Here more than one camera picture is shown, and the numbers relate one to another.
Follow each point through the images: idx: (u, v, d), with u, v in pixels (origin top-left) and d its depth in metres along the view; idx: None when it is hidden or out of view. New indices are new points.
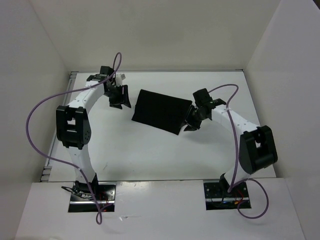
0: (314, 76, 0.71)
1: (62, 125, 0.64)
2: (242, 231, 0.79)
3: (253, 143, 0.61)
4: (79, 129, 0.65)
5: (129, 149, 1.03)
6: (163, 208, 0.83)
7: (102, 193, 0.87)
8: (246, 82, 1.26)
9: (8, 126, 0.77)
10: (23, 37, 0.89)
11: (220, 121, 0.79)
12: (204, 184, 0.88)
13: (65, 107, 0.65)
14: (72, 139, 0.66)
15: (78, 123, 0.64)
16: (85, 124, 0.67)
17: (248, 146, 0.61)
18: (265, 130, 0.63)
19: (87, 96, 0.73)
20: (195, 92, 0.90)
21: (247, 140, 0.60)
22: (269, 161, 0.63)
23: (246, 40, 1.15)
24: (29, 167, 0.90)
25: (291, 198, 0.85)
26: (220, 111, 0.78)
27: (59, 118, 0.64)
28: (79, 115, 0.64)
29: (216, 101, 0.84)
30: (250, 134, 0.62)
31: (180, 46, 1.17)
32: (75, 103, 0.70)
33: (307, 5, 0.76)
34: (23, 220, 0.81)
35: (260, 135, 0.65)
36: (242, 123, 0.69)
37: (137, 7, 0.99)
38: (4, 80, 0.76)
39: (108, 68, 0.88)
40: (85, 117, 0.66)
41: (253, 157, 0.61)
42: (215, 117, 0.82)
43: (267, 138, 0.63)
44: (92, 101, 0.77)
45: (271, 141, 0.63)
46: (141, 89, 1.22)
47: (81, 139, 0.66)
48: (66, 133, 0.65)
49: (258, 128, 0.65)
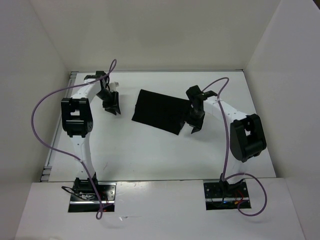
0: (314, 76, 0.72)
1: (67, 116, 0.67)
2: (242, 230, 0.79)
3: (243, 130, 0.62)
4: (85, 118, 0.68)
5: (129, 149, 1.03)
6: (163, 207, 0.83)
7: (102, 193, 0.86)
8: (246, 82, 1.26)
9: (8, 126, 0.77)
10: (23, 36, 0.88)
11: (211, 111, 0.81)
12: (204, 184, 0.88)
13: (69, 99, 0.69)
14: (76, 127, 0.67)
15: (80, 110, 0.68)
16: (90, 114, 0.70)
17: (239, 133, 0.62)
18: (254, 118, 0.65)
19: (88, 90, 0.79)
20: (188, 90, 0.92)
21: (236, 128, 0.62)
22: (259, 148, 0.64)
23: (246, 40, 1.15)
24: (29, 167, 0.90)
25: (291, 199, 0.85)
26: (211, 102, 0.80)
27: (63, 108, 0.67)
28: (83, 105, 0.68)
29: (207, 93, 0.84)
30: (239, 123, 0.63)
31: (180, 46, 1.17)
32: (77, 95, 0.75)
33: (308, 6, 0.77)
34: (23, 220, 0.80)
35: (249, 123, 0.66)
36: (232, 112, 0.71)
37: (137, 7, 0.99)
38: (4, 79, 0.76)
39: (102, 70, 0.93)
40: (89, 109, 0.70)
41: (244, 144, 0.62)
42: (206, 109, 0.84)
43: (256, 125, 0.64)
44: (91, 95, 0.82)
45: (259, 128, 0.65)
46: (141, 89, 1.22)
47: (85, 128, 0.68)
48: (71, 122, 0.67)
49: (247, 116, 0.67)
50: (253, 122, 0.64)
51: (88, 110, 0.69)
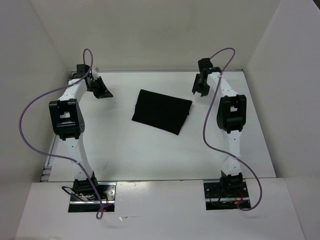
0: (314, 76, 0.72)
1: (57, 118, 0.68)
2: (242, 230, 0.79)
3: (227, 105, 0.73)
4: (76, 120, 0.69)
5: (128, 150, 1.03)
6: (163, 208, 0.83)
7: (102, 193, 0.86)
8: (246, 82, 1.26)
9: (8, 127, 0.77)
10: (23, 37, 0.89)
11: (212, 85, 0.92)
12: (204, 184, 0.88)
13: (57, 101, 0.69)
14: (69, 130, 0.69)
15: (70, 111, 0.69)
16: (79, 115, 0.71)
17: (223, 107, 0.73)
18: (242, 97, 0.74)
19: (75, 91, 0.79)
20: (199, 61, 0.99)
21: (223, 102, 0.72)
22: (239, 123, 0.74)
23: (246, 40, 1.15)
24: (29, 167, 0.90)
25: (291, 199, 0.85)
26: (213, 76, 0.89)
27: (52, 112, 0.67)
28: (72, 106, 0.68)
29: (214, 68, 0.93)
30: (227, 99, 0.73)
31: (180, 45, 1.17)
32: (64, 97, 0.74)
33: (308, 6, 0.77)
34: (23, 220, 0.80)
35: (237, 101, 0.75)
36: (225, 89, 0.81)
37: (137, 6, 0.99)
38: (4, 80, 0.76)
39: (84, 65, 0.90)
40: (78, 108, 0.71)
41: (225, 116, 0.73)
42: (209, 81, 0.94)
43: (242, 104, 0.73)
44: (78, 95, 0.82)
45: (244, 106, 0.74)
46: (141, 89, 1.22)
47: (78, 130, 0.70)
48: (63, 124, 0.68)
49: (237, 95, 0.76)
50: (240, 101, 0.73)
51: (78, 110, 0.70)
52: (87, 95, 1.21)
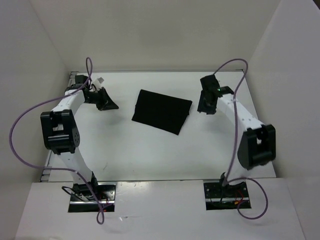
0: (314, 76, 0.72)
1: (50, 131, 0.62)
2: (242, 230, 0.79)
3: (254, 140, 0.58)
4: (69, 132, 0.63)
5: (129, 150, 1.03)
6: (163, 207, 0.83)
7: (102, 193, 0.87)
8: (246, 82, 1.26)
9: (8, 126, 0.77)
10: (23, 37, 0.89)
11: (225, 110, 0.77)
12: (204, 184, 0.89)
13: (50, 112, 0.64)
14: (62, 144, 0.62)
15: (64, 123, 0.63)
16: (74, 128, 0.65)
17: (249, 143, 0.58)
18: (269, 128, 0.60)
19: (71, 101, 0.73)
20: (203, 77, 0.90)
21: (249, 137, 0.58)
22: (267, 158, 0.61)
23: (246, 40, 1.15)
24: (29, 167, 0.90)
25: (291, 199, 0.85)
26: (226, 101, 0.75)
27: (45, 124, 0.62)
28: (66, 118, 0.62)
29: (223, 88, 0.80)
30: (253, 132, 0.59)
31: (180, 45, 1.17)
32: (59, 108, 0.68)
33: (308, 6, 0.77)
34: (23, 220, 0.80)
35: (262, 133, 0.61)
36: (246, 118, 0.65)
37: (137, 6, 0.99)
38: (4, 80, 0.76)
39: (82, 76, 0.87)
40: (72, 120, 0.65)
41: (252, 153, 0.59)
42: (220, 106, 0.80)
43: (270, 137, 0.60)
44: (74, 106, 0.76)
45: (273, 140, 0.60)
46: (141, 89, 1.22)
47: (72, 143, 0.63)
48: (55, 138, 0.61)
49: (262, 125, 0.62)
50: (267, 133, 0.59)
51: (72, 123, 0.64)
52: None
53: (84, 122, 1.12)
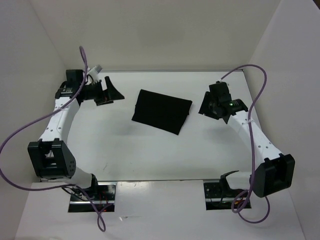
0: (314, 75, 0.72)
1: (41, 162, 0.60)
2: (242, 231, 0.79)
3: (272, 174, 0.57)
4: (63, 165, 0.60)
5: (129, 150, 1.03)
6: (163, 207, 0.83)
7: (102, 193, 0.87)
8: (246, 82, 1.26)
9: (8, 127, 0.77)
10: (23, 37, 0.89)
11: (238, 129, 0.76)
12: (204, 184, 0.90)
13: (39, 142, 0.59)
14: (56, 175, 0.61)
15: (56, 156, 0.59)
16: (67, 159, 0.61)
17: (267, 176, 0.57)
18: (288, 159, 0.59)
19: (62, 123, 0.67)
20: (212, 85, 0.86)
21: (267, 170, 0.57)
22: (281, 187, 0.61)
23: (246, 40, 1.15)
24: (29, 166, 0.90)
25: (291, 199, 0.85)
26: (240, 121, 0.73)
27: (34, 156, 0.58)
28: (57, 152, 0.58)
29: (236, 103, 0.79)
30: (272, 164, 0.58)
31: (180, 45, 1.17)
32: (49, 134, 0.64)
33: (308, 5, 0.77)
34: (23, 220, 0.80)
35: (280, 162, 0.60)
36: (263, 145, 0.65)
37: (137, 6, 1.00)
38: (4, 80, 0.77)
39: (74, 71, 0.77)
40: (64, 151, 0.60)
41: (268, 185, 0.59)
42: (232, 124, 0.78)
43: (288, 169, 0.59)
44: (67, 122, 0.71)
45: (290, 170, 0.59)
46: (141, 89, 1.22)
47: (67, 173, 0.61)
48: (49, 169, 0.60)
49: (280, 155, 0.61)
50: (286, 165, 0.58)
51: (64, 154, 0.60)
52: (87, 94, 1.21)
53: (84, 122, 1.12)
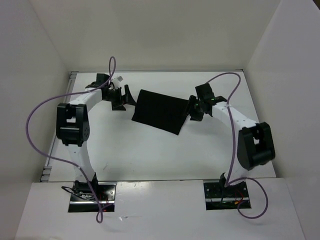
0: (315, 76, 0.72)
1: (62, 121, 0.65)
2: (242, 230, 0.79)
3: (250, 138, 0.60)
4: (80, 126, 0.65)
5: (129, 150, 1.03)
6: (163, 207, 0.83)
7: (102, 193, 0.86)
8: (246, 82, 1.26)
9: (8, 126, 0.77)
10: (23, 37, 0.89)
11: (220, 117, 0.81)
12: (204, 184, 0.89)
13: (66, 104, 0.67)
14: (71, 137, 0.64)
15: (77, 116, 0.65)
16: (86, 123, 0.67)
17: (246, 141, 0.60)
18: (264, 126, 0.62)
19: (87, 98, 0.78)
20: (198, 86, 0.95)
21: (245, 135, 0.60)
22: (267, 158, 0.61)
23: (246, 40, 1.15)
24: (29, 167, 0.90)
25: (291, 199, 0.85)
26: (220, 107, 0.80)
27: (60, 113, 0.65)
28: (80, 110, 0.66)
29: (217, 98, 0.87)
30: (248, 130, 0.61)
31: (180, 45, 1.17)
32: (76, 101, 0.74)
33: (308, 6, 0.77)
34: (22, 220, 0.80)
35: (258, 132, 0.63)
36: (240, 119, 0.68)
37: (137, 6, 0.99)
38: (4, 80, 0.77)
39: (103, 75, 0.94)
40: (85, 115, 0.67)
41: (250, 152, 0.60)
42: (216, 114, 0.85)
43: (266, 134, 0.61)
44: (90, 103, 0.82)
45: (269, 136, 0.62)
46: (141, 89, 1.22)
47: (81, 137, 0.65)
48: (66, 129, 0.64)
49: (257, 124, 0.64)
50: (262, 131, 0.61)
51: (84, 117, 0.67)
52: None
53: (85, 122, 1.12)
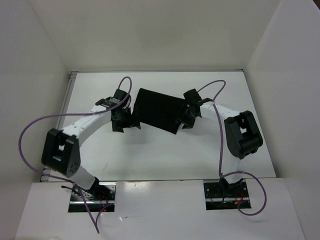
0: (315, 76, 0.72)
1: (50, 149, 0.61)
2: (241, 230, 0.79)
3: (236, 126, 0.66)
4: (65, 161, 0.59)
5: (130, 151, 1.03)
6: (163, 207, 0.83)
7: (102, 193, 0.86)
8: (246, 82, 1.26)
9: (8, 126, 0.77)
10: (22, 37, 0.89)
11: (208, 114, 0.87)
12: (204, 184, 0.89)
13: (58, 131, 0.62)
14: (56, 168, 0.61)
15: (64, 150, 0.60)
16: (73, 157, 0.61)
17: (231, 129, 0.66)
18: (247, 114, 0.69)
19: (86, 124, 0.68)
20: (186, 92, 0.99)
21: (230, 124, 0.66)
22: (255, 144, 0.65)
23: (246, 40, 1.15)
24: (29, 167, 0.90)
25: (291, 199, 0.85)
26: (206, 106, 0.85)
27: (48, 140, 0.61)
28: (68, 145, 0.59)
29: (204, 100, 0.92)
30: (232, 118, 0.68)
31: (180, 45, 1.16)
32: (70, 129, 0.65)
33: (309, 6, 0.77)
34: (22, 220, 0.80)
35: (243, 121, 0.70)
36: (226, 112, 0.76)
37: (137, 6, 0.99)
38: (4, 80, 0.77)
39: (122, 93, 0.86)
40: (74, 149, 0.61)
41: (238, 139, 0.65)
42: (204, 113, 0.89)
43: (249, 121, 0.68)
44: (92, 127, 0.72)
45: (253, 123, 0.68)
46: (141, 87, 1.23)
47: (64, 172, 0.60)
48: (52, 159, 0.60)
49: (241, 113, 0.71)
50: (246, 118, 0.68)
51: (73, 152, 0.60)
52: (88, 95, 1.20)
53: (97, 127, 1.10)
